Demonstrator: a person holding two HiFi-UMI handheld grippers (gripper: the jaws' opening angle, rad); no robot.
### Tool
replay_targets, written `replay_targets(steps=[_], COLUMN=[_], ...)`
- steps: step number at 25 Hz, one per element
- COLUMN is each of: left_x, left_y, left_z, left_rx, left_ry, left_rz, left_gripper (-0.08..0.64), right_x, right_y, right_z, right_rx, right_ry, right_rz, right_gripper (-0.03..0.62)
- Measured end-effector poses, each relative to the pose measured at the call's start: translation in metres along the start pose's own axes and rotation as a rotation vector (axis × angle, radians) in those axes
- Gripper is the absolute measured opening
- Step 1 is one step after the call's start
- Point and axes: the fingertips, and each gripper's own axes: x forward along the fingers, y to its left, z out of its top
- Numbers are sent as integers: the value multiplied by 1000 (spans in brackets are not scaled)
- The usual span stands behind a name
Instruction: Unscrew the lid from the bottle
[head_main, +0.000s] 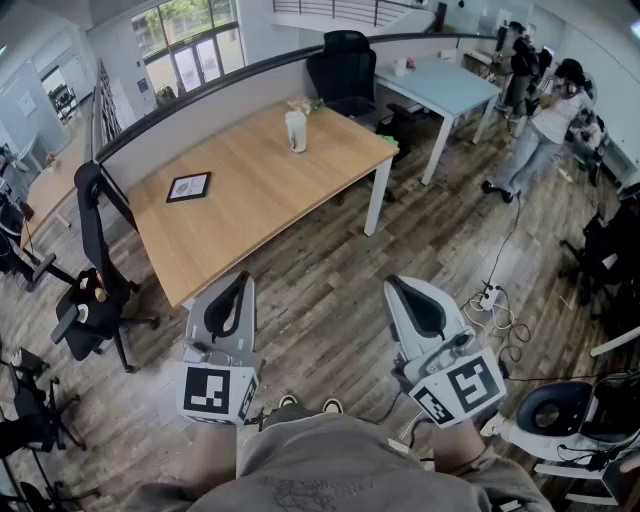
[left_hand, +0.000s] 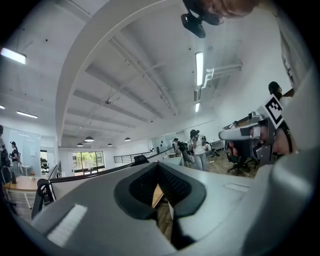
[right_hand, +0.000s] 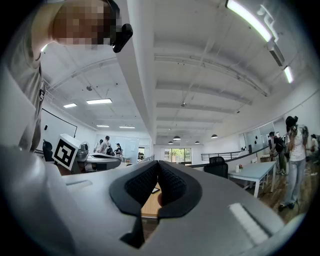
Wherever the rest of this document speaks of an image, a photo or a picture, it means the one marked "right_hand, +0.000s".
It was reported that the ceiling air conditioner unit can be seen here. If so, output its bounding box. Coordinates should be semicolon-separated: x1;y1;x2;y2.
266;41;286;68

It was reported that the ceiling light strip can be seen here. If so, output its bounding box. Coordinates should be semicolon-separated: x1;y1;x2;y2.
224;0;273;43
283;65;294;85

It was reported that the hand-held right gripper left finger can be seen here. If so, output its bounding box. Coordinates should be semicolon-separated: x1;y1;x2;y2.
0;146;160;256

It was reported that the black head-worn camera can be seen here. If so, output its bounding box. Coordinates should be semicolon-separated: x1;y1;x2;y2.
106;0;134;54

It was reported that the person's head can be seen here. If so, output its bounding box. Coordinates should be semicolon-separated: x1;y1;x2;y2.
51;0;118;50

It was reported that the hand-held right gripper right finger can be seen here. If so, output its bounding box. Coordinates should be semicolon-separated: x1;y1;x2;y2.
139;159;306;256

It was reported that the black office chair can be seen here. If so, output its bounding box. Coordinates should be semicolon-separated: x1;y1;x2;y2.
203;156;230;180
41;139;55;163

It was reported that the glass balcony door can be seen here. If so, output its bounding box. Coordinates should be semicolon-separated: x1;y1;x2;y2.
164;147;193;165

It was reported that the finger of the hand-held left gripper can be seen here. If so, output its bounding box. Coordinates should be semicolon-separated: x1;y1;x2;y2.
87;152;121;161
84;159;123;173

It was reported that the long pale table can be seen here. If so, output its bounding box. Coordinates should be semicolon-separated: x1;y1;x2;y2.
227;160;278;198

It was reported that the person's grey shirt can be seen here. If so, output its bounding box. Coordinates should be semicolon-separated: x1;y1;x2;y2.
4;0;63;153

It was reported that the person's left forearm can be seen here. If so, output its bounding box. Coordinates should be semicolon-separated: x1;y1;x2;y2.
56;163;74;176

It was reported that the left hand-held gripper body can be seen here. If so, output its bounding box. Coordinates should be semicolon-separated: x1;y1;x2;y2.
53;133;91;175

